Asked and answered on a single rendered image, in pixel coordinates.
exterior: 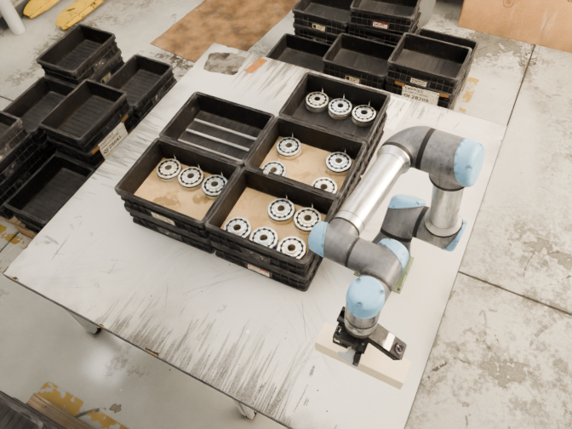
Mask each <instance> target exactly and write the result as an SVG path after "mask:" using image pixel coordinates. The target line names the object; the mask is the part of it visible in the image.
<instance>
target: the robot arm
mask: <svg viewBox="0 0 572 429"><path fill-rule="evenodd" d="M484 154H485V150H484V147H483V145H482V144H481V143H479V142H476V141H474V140H472V139H470V138H464V137H461V136H459V135H455V134H451V133H448V132H444V131H442V130H439V129H434V128H432V127H429V126H422V125H421V126H413V127H410V128H406V129H403V130H401V131H399V132H397V133H396V134H394V135H392V136H391V137H390V138H388V139H387V140H386V141H385V142H384V143H383V144H382V145H381V147H380V148H379V150H378V151H377V153H376V157H377V158H376V160H375V161H374V163H373V164H372V165H371V167H370V168H369V170H368V171H367V173H366V174H365V175H364V177H363V178H362V179H361V180H360V182H359V183H358V184H357V186H356V188H355V189H354V190H353V192H352V193H351V195H350V196H349V198H348V199H347V200H346V201H345V202H344V204H343V205H342V207H341V208H340V210H339V211H338V212H337V214H336V215H335V217H334V218H333V219H332V221H330V223H328V222H323V221H319V222H318V223H317V224H316V225H315V226H314V227H313V228H312V230H311V232H310V235H309V238H308V247H309V249H310V250H311V251H313V252H314V253H316V254H318V255H320V256H322V257H323V258H327V259H329V260H332V261H333V262H335V263H337V264H340V265H342V266H344V267H346V268H348V269H350V270H352V271H354V272H357V273H359V274H360V275H359V277H358V278H357V279H355V280H354V281H353V282H352V283H351V284H350V286H349V289H348V290H347V292H346V306H343V307H342V308H341V311H340V314H339V316H338V317H337V320H336V322H338V325H337V327H336V329H335V332H334V334H333V343H335V344H336V345H338V346H342V347H344V348H346V349H347V348H348V347H350V348H349V349H348V350H347V352H338V356H339V357H340V358H342V359H344V360H346V361H347V362H348V363H350V364H351V366H352V367H353V368H357V367H359V365H360V362H361V359H362V356H363V354H364V353H365V351H366V349H367V346H368V344H371V345H372V346H374V347H375V348H377V349H378V350H379V351H381V352H383V353H384V354H385V355H387V356H388V357H389V358H390V359H392V360H393V361H397V360H402V359H403V355H404V353H405V350H406V347H407V344H406V343H405V342H403V341H402V340H400V339H399V338H398V337H397V336H396V335H394V334H393V333H391V332H390V331H389V330H387V329H385V328H384V327H383V326H381V325H380V324H379V323H378V321H379V317H380V312H381V310H382V308H383V306H384V305H385V303H386V301H387V299H388V297H389V295H390V293H391V292H392V289H393V288H394V286H395V284H396V282H397V281H398V279H399V277H400V275H401V274H403V269H404V268H405V267H406V266H407V265H408V264H409V261H410V247H411V241H412V238H413V237H415V238H417V239H420V240H421V241H423V242H426V243H429V244H431V245H433V246H436V247H438V248H440V249H442V250H446V251H449V252H452V251H454V250H455V248H456V246H457V244H458V242H459V241H460V239H461V237H462V235H463V233H464V231H465V229H466V226H467V222H466V221H465V220H463V219H462V218H461V215H460V213H459V211H460V203H461V199H462V195H463V191H464V189H465V188H466V187H471V186H473V185H474V184H475V182H476V181H477V179H478V176H479V174H480V172H481V169H482V167H483V160H484ZM410 168H413V169H418V170H420V171H423V172H425V173H428V177H429V180H430V182H431V183H432V200H431V207H427V206H426V201H425V200H424V199H421V198H419V197H414V196H410V195H402V194H398V195H394V196H393V197H392V198H391V201H390V202H389V205H388V206H387V210H386V214H385V217H384V220H383V222H382V224H381V227H380V231H379V232H378V234H377V235H376V236H375V238H374V239H373V240H372V242H369V241H367V240H365V239H362V238H360V237H359V236H360V235H361V233H362V232H363V230H364V228H365V227H366V225H368V223H369V221H370V220H371V218H372V217H373V215H374V214H375V212H376V210H377V209H378V208H379V207H380V205H381V203H382V202H383V201H384V199H385V198H386V196H387V194H388V193H389V191H390V190H391V189H392V187H393V186H394V184H395V183H396V181H397V180H398V178H399V176H400V175H401V174H405V173H406V172H408V171H409V169H410ZM338 326H340V327H338ZM335 339H336V340H338V341H339V342H337V341H335ZM354 353H355V355H354Z"/></svg>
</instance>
